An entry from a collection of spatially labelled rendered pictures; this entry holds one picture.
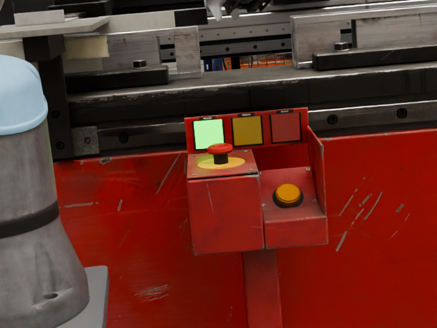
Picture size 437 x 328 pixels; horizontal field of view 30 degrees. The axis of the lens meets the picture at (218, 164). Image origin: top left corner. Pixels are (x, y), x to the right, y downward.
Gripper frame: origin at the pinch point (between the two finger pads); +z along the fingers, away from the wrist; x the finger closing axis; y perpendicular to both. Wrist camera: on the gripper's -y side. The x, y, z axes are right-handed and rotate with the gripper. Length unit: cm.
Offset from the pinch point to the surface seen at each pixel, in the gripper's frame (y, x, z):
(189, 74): 10.3, -5.2, 7.1
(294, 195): 41.3, -7.7, -14.5
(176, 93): 16.3, -13.2, -0.1
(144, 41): 2.5, -11.9, 7.2
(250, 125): 27.5, -8.1, -10.1
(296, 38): 11.1, 12.1, -4.0
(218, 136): 27.5, -12.5, -7.2
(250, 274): 50, -15, -6
